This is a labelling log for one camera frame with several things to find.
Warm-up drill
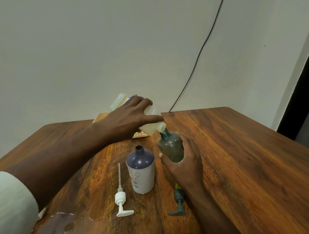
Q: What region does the person's left hand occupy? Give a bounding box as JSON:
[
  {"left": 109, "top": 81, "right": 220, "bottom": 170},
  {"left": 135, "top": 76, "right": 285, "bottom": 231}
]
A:
[{"left": 103, "top": 94, "right": 165, "bottom": 143}]

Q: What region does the person's right hand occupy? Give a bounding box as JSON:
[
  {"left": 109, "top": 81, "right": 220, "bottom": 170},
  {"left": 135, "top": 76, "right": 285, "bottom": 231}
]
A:
[{"left": 159, "top": 132, "right": 205, "bottom": 191}]

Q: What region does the translucent white refill bottle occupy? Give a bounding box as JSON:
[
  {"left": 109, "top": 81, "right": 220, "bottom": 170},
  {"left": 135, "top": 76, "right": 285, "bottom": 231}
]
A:
[{"left": 110, "top": 93, "right": 166, "bottom": 135}]

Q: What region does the clear green plastic bottle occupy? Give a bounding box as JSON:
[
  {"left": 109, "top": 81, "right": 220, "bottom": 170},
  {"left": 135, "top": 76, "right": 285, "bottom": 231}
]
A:
[{"left": 157, "top": 128, "right": 185, "bottom": 163}]

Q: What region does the person's left forearm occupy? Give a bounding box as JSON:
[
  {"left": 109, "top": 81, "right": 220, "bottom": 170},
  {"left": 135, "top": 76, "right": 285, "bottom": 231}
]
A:
[{"left": 4, "top": 119, "right": 114, "bottom": 211}]

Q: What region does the person's right forearm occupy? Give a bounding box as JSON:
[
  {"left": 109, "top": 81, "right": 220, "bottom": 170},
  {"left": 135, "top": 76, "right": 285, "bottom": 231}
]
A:
[{"left": 180, "top": 184, "right": 240, "bottom": 234}]

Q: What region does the purple bottle with white label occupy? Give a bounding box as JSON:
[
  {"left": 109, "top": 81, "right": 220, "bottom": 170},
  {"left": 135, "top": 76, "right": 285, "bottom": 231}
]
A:
[{"left": 126, "top": 145, "right": 155, "bottom": 195}]

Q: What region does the grey-green pump dispenser head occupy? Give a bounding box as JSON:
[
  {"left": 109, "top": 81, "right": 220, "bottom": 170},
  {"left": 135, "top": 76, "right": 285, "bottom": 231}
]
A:
[{"left": 168, "top": 183, "right": 186, "bottom": 216}]

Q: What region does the beige plastic basket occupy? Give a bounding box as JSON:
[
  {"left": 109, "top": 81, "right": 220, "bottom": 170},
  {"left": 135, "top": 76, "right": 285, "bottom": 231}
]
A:
[{"left": 92, "top": 111, "right": 150, "bottom": 139}]

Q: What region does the white pump dispenser head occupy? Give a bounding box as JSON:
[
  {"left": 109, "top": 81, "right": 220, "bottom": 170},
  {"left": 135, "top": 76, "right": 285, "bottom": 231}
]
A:
[{"left": 115, "top": 163, "right": 135, "bottom": 217}]

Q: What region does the black cable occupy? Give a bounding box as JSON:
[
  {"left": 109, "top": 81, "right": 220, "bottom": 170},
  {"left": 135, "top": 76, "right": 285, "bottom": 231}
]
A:
[{"left": 168, "top": 0, "right": 224, "bottom": 113}]

